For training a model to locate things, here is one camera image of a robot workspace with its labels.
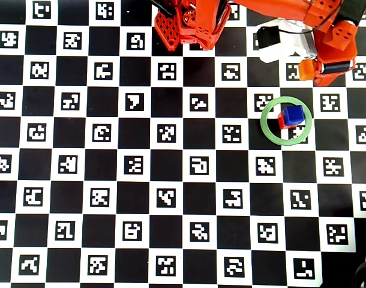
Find blue cube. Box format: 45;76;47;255
281;104;305;126

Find thin black camera cable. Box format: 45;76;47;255
275;11;343;34

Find black white marker checkerboard mat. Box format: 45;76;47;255
0;0;366;286

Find orange cube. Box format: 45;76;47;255
298;59;318;81

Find white wrist camera with mount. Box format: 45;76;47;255
253;18;318;64

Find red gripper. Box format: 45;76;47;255
313;20;358;88

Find red cube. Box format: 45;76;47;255
277;112;292;130

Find green plastic ring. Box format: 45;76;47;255
260;95;313;147

